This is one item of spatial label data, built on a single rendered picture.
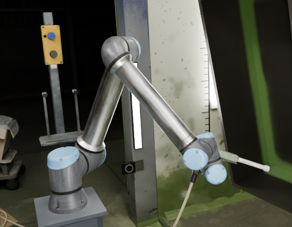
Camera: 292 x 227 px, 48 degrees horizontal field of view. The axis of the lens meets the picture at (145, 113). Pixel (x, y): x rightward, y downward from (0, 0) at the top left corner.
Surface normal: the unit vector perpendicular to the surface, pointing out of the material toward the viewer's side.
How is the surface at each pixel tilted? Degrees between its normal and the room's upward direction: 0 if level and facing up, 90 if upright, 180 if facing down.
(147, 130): 90
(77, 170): 90
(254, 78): 90
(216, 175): 88
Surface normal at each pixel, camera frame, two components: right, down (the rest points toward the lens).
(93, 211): -0.05, -0.98
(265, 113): -0.85, 0.34
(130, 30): 0.38, 0.17
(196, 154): -0.36, 0.26
